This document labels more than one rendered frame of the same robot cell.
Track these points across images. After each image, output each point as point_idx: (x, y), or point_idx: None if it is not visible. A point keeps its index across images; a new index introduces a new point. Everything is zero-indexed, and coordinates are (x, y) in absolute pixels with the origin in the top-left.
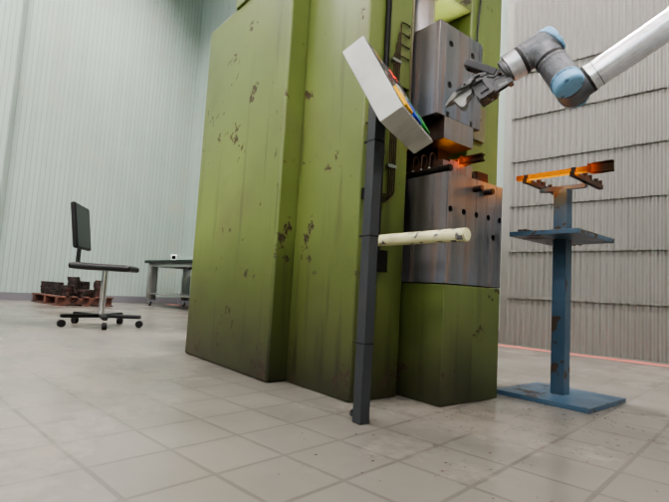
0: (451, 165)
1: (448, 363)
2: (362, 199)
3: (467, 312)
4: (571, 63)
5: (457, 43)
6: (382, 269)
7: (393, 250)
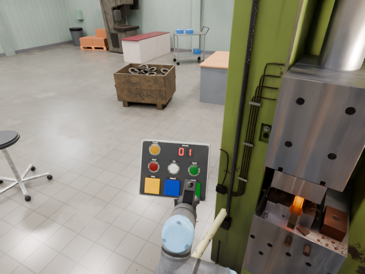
0: (259, 212)
1: None
2: None
3: None
4: (161, 272)
5: (314, 99)
6: (224, 228)
7: (243, 222)
